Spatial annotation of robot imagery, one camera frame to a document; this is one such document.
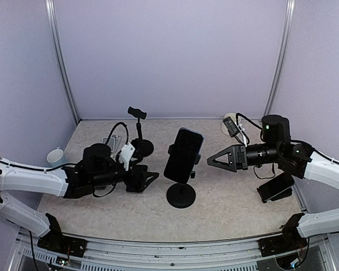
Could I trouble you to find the black front stand with pole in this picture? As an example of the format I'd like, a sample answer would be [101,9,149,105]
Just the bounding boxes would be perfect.
[166,145,201,209]

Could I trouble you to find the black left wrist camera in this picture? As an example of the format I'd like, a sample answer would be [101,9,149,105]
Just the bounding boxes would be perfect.
[132,147,142,159]

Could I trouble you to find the aluminium frame post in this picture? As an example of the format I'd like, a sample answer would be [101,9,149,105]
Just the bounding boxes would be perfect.
[45,0,81,126]
[263,0,296,116]

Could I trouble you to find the left aluminium frame post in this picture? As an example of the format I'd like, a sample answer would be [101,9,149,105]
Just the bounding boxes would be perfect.
[45,0,81,126]

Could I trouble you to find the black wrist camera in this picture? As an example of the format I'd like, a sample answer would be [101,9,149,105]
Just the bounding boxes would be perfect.
[223,116,240,137]
[132,147,142,159]

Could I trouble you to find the aluminium front rail base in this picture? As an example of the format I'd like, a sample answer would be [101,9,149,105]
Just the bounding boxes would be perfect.
[7,222,337,271]

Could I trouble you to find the black phone on right stand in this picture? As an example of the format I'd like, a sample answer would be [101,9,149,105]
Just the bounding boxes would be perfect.
[258,172,294,194]

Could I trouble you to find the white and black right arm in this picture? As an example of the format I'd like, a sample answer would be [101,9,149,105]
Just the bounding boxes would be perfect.
[207,115,339,251]

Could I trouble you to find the black round stand base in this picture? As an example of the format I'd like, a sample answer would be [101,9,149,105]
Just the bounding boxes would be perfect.
[128,106,154,159]

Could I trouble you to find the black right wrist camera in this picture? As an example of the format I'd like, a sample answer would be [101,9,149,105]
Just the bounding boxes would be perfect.
[223,116,240,137]

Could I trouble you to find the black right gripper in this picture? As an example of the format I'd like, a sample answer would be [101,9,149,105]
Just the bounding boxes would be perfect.
[207,142,282,173]

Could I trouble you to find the white folding phone stand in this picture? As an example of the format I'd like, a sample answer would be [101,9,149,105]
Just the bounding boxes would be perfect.
[102,135,121,153]

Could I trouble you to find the light blue plastic cup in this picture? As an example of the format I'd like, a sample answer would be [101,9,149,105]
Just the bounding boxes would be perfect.
[46,148,67,167]

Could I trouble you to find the white ceramic mug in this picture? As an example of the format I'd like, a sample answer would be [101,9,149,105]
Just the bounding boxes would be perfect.
[220,113,236,136]

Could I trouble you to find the right aluminium frame post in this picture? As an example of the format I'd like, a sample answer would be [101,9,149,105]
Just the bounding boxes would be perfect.
[263,0,296,116]

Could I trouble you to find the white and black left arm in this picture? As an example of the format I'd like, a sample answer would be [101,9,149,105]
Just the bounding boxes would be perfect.
[0,138,159,251]

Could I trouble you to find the black folding phone stand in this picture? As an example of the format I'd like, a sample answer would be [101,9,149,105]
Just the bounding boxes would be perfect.
[257,187,292,203]

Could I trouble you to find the blue phone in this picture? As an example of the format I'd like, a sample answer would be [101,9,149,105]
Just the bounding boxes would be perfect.
[163,128,204,183]

